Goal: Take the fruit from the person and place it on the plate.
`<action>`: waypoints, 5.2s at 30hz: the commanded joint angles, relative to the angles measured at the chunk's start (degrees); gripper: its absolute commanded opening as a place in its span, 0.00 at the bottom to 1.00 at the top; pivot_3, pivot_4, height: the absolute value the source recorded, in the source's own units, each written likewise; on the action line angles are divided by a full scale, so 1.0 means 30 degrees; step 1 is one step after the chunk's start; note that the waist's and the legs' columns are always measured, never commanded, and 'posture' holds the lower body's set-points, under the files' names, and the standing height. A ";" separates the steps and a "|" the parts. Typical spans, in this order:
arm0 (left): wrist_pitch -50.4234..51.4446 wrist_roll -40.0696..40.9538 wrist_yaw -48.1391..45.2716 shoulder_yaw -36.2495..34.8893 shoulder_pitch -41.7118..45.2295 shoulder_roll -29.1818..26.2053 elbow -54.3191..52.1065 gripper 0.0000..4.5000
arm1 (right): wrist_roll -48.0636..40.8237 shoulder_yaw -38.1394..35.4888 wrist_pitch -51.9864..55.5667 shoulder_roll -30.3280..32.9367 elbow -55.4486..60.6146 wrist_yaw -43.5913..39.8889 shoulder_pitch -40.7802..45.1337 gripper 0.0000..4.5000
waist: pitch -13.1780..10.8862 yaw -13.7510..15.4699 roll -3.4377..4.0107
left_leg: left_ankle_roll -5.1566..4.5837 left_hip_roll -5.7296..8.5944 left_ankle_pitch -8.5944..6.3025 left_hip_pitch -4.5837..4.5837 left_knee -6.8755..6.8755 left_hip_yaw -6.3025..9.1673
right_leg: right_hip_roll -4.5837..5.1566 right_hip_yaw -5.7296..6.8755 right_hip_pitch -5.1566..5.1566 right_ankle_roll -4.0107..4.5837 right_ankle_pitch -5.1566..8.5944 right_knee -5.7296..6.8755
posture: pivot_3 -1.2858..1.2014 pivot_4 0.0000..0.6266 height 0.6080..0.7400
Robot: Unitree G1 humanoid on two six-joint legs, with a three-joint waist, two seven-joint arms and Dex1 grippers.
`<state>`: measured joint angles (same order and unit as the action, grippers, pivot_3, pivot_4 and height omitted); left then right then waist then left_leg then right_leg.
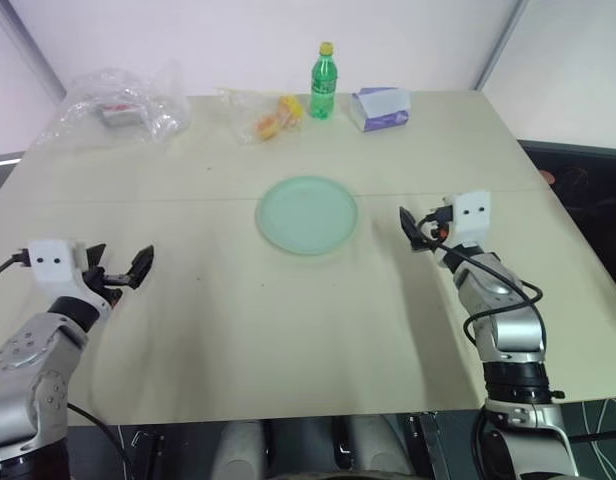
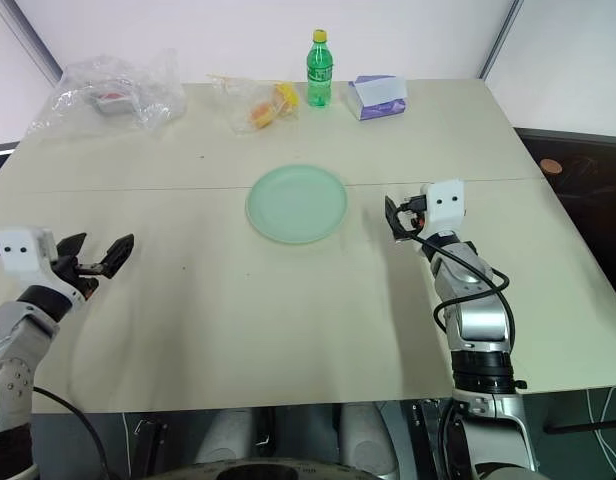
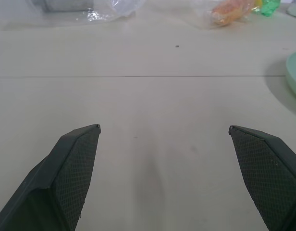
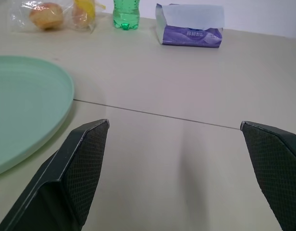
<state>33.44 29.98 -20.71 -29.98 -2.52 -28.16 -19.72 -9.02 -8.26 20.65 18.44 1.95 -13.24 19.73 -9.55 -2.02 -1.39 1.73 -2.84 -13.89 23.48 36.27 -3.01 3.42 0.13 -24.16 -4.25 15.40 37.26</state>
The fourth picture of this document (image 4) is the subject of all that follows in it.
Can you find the green plastic bottle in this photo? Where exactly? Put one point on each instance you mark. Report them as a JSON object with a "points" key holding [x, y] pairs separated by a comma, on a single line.
{"points": [[126, 14]]}

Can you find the purple tissue pack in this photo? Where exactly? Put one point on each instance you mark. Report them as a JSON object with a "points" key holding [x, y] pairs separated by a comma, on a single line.
{"points": [[188, 26]]}

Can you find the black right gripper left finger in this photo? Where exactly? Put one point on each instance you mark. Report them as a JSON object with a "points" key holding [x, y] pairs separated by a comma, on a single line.
{"points": [[66, 178]]}

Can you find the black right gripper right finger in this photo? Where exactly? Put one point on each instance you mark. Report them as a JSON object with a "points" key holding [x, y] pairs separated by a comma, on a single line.
{"points": [[275, 163]]}

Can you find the bagged bun with yellow tie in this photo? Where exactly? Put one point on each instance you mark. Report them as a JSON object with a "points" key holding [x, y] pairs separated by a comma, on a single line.
{"points": [[83, 14]]}

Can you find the bagged round bread bun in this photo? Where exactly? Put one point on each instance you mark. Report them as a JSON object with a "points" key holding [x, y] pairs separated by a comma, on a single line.
{"points": [[42, 16]]}

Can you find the light green plastic plate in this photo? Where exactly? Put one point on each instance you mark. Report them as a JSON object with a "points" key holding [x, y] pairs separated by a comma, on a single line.
{"points": [[25, 106]]}

